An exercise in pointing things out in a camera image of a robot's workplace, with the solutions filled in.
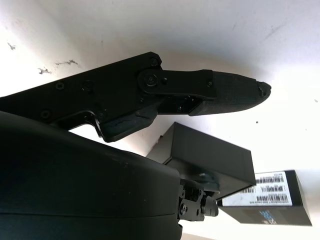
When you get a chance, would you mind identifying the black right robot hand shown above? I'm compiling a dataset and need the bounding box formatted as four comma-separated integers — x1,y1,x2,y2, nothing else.
0,51,272,240

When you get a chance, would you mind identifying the black RealSense box lid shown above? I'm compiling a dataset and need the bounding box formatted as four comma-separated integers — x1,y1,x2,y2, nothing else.
216,169,313,227

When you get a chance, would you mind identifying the black camera box base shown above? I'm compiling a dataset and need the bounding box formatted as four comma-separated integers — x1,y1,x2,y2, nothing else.
146,121,256,201

